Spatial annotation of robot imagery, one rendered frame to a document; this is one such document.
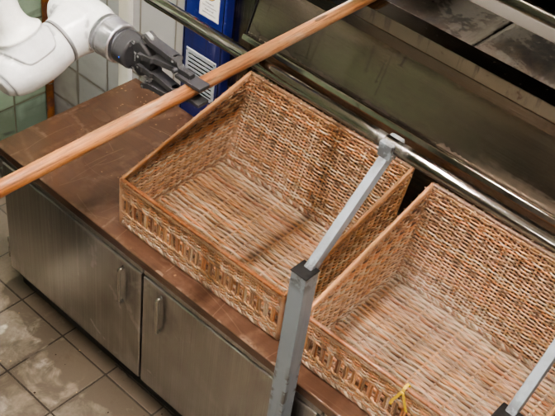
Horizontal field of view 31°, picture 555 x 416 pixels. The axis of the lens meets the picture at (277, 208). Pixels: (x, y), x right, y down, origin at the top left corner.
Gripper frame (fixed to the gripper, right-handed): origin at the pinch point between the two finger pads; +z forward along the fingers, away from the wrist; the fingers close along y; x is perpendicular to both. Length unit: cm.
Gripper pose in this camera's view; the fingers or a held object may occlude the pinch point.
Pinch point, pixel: (192, 88)
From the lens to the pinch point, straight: 198.9
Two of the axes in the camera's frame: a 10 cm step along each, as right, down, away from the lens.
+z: 7.4, 5.0, -4.4
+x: -6.6, 4.4, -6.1
